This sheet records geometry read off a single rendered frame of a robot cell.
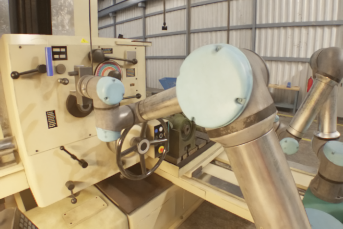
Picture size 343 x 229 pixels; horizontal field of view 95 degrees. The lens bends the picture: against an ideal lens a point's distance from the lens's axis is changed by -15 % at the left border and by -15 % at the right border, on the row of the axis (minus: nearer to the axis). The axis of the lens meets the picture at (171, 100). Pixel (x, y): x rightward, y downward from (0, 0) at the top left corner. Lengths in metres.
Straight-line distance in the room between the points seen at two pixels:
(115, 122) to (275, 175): 0.43
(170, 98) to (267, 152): 0.30
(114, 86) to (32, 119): 0.54
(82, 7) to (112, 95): 1.34
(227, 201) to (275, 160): 1.36
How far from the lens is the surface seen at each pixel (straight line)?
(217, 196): 1.67
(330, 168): 0.97
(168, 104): 0.51
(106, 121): 0.55
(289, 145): 0.88
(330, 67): 0.86
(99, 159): 1.17
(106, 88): 0.51
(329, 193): 1.01
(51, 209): 1.88
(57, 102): 0.98
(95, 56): 0.97
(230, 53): 0.24
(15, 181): 1.38
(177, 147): 1.51
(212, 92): 0.24
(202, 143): 1.79
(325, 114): 1.03
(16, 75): 0.89
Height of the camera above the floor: 1.77
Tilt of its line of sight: 13 degrees down
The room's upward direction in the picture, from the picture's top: straight up
